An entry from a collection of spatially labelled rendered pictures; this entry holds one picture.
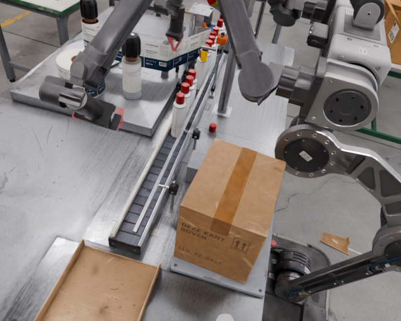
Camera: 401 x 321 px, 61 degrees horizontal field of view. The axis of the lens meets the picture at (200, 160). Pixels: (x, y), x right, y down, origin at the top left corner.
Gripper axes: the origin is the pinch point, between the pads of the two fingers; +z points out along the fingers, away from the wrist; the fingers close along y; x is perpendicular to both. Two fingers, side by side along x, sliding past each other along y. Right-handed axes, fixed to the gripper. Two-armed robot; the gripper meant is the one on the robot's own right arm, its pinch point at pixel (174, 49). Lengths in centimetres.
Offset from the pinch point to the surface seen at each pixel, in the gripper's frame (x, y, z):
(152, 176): 11, 58, 20
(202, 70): 13.5, -4.1, 9.4
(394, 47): 128, -109, 19
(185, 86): 12.6, 26.0, 0.1
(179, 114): 13.4, 34.5, 7.4
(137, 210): 11, 75, 20
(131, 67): -14.1, 15.9, 4.7
